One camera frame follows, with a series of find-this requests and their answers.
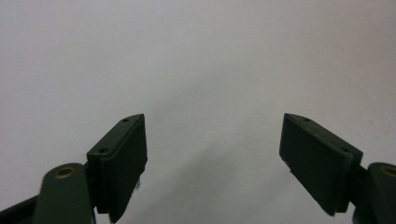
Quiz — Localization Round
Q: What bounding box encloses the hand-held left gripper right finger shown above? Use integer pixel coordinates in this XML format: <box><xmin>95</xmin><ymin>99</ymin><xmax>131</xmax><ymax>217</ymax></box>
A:
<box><xmin>278</xmin><ymin>112</ymin><xmax>364</xmax><ymax>217</ymax></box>

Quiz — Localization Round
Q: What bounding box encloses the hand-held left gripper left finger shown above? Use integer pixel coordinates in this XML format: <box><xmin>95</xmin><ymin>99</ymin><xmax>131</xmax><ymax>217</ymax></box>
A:
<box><xmin>86</xmin><ymin>113</ymin><xmax>149</xmax><ymax>224</ymax></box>

